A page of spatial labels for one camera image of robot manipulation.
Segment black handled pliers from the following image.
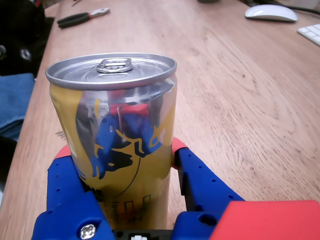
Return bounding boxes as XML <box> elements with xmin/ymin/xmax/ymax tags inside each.
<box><xmin>56</xmin><ymin>7</ymin><xmax>111</xmax><ymax>29</ymax></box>

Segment black bag with rivets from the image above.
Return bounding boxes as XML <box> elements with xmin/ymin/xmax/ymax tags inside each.
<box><xmin>0</xmin><ymin>0</ymin><xmax>55</xmax><ymax>77</ymax></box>

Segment red camera mount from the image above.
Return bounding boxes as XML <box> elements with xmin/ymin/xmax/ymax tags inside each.
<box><xmin>209</xmin><ymin>199</ymin><xmax>320</xmax><ymax>240</ymax></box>

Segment yellow energy drink can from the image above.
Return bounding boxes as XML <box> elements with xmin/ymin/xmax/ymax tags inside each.
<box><xmin>45</xmin><ymin>52</ymin><xmax>178</xmax><ymax>231</ymax></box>

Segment blue jeans leg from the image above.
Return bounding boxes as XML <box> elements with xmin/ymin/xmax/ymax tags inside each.
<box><xmin>0</xmin><ymin>72</ymin><xmax>36</xmax><ymax>142</ymax></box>

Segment white computer mouse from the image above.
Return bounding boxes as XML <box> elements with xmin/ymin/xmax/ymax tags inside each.
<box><xmin>244</xmin><ymin>4</ymin><xmax>299</xmax><ymax>23</ymax></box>

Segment white keyboard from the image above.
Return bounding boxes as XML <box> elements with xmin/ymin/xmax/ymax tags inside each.
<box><xmin>296</xmin><ymin>23</ymin><xmax>320</xmax><ymax>48</ymax></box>

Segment blue gripper finger with pink tip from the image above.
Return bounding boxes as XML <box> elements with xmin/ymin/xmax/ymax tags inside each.
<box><xmin>31</xmin><ymin>146</ymin><xmax>113</xmax><ymax>240</ymax></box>
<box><xmin>171</xmin><ymin>136</ymin><xmax>246</xmax><ymax>240</ymax></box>

